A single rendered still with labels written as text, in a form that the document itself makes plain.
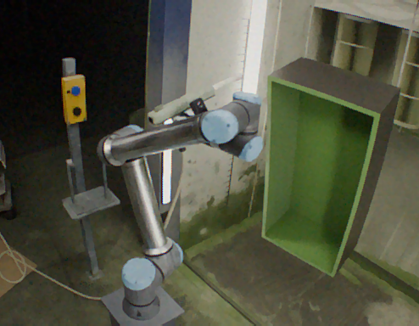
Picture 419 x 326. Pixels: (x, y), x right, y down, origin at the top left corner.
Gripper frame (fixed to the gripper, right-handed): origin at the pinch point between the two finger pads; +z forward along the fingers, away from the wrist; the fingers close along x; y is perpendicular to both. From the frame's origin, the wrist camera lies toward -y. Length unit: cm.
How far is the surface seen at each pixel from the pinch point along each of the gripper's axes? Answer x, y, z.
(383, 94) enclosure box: 79, 8, -56
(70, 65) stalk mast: -2, -8, 81
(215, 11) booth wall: 82, -17, 51
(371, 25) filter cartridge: 197, 6, -10
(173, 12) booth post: 52, -23, 54
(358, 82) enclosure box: 83, 7, -40
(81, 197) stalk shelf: -23, 72, 79
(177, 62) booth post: 50, 7, 54
